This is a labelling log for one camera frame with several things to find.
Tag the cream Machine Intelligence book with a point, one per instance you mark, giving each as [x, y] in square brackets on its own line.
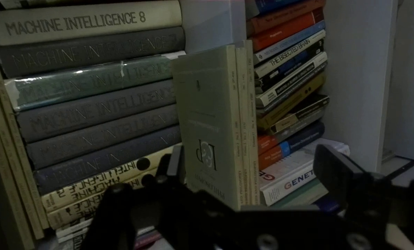
[77, 22]

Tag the white leaning book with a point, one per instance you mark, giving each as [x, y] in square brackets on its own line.
[305, 195]

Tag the cream softcover book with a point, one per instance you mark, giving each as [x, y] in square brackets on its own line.
[207, 116]

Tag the dark blue book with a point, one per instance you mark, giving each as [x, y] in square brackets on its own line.
[285, 67]

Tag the thin cream book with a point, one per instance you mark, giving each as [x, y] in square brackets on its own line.
[6, 154]
[20, 144]

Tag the grey stacked books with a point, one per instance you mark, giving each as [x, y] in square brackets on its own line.
[91, 79]

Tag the brown red book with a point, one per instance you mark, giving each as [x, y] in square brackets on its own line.
[285, 15]

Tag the dark grey hardcover book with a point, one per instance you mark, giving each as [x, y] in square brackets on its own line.
[91, 51]
[100, 137]
[96, 109]
[105, 160]

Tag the orange red book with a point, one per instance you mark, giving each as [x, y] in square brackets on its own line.
[285, 30]

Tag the grey metal bookshelf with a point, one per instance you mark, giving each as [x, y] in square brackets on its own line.
[355, 70]

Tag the white titled book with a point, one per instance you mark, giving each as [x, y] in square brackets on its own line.
[285, 54]

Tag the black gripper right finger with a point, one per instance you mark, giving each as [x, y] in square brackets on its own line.
[382, 195]

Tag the orange and blue book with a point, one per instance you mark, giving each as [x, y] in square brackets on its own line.
[305, 140]

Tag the cream black striped book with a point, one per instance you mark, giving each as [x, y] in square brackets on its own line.
[305, 113]

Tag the white genetics book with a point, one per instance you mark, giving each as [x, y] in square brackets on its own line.
[285, 181]

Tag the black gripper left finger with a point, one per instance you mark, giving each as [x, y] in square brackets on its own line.
[124, 209]

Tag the grey blue book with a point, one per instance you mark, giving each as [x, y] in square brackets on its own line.
[285, 42]

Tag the olive yellow book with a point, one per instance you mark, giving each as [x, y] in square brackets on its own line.
[285, 105]

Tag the cream thin booklet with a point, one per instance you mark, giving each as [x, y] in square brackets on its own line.
[252, 120]

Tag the cream book black dots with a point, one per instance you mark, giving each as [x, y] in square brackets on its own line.
[91, 184]
[73, 209]

